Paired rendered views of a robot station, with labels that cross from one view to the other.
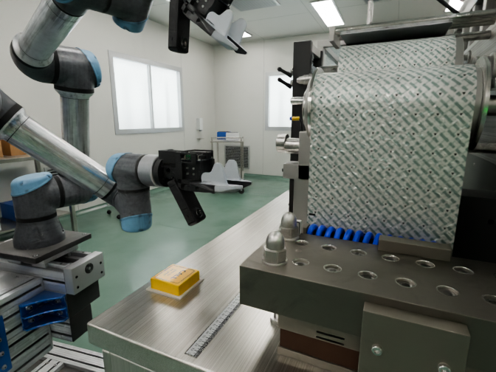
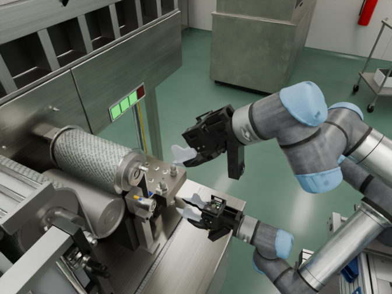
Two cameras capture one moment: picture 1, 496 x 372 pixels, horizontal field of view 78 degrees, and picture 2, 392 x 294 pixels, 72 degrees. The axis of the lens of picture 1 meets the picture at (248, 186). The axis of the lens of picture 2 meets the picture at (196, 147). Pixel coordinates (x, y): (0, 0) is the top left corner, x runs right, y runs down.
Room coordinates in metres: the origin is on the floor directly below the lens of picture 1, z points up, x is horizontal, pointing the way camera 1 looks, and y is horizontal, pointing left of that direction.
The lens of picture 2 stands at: (1.15, 0.07, 1.84)
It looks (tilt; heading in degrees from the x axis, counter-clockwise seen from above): 42 degrees down; 182
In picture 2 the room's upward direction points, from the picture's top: straight up
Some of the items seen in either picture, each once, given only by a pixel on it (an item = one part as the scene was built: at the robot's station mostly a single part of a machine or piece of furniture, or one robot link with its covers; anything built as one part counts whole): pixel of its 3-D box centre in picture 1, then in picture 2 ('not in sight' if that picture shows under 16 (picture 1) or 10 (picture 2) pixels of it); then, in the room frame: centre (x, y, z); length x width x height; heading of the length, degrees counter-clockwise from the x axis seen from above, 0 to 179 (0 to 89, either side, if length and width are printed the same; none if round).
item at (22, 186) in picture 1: (35, 193); not in sight; (1.00, 0.71, 0.98); 0.13 x 0.12 x 0.14; 141
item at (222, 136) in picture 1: (228, 161); not in sight; (5.45, 0.35, 0.51); 0.91 x 0.58 x 1.02; 179
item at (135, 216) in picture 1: (133, 207); (269, 260); (0.75, 0.29, 1.01); 0.11 x 0.08 x 0.11; 33
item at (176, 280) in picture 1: (176, 279); not in sight; (0.57, 0.15, 0.91); 0.07 x 0.07 x 0.02; 65
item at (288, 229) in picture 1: (288, 224); (163, 185); (0.50, -0.07, 1.05); 0.04 x 0.04 x 0.04
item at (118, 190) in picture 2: (318, 108); (130, 171); (0.61, -0.14, 1.25); 0.15 x 0.01 x 0.15; 155
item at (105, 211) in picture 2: not in sight; (78, 201); (0.67, -0.30, 1.18); 0.26 x 0.12 x 0.12; 65
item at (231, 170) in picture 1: (232, 173); (188, 211); (0.65, 0.03, 1.12); 0.09 x 0.03 x 0.06; 74
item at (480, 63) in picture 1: (474, 105); (69, 146); (0.50, -0.36, 1.25); 0.15 x 0.01 x 0.15; 155
